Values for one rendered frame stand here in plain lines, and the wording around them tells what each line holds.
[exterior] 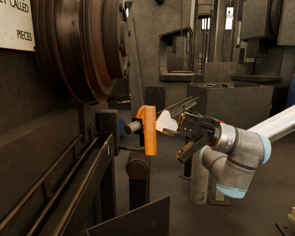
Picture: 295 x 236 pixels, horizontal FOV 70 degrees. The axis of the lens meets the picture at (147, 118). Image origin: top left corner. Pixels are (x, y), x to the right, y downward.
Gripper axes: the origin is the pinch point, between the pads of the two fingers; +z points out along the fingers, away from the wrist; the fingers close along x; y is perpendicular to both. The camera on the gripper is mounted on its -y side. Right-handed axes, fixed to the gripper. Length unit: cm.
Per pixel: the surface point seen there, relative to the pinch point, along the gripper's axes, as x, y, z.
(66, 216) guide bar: 23.3, -19.8, 14.0
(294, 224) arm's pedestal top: -45, -48, -102
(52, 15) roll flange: 5.9, 22.5, 32.7
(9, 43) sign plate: 14.4, 13.5, 36.9
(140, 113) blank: -59, -12, 5
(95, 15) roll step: -1.0, 26.3, 24.0
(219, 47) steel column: -867, 155, -233
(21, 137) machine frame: 20.3, -5.2, 28.1
